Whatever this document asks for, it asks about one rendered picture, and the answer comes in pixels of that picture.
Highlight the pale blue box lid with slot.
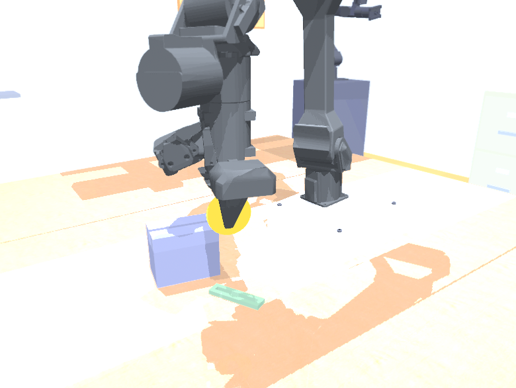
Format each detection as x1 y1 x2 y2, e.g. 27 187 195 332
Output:
146 213 219 253

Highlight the light blue box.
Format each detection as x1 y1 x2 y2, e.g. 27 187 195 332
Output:
147 237 220 289

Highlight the yellow disc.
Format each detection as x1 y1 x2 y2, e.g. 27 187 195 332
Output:
206 198 251 235

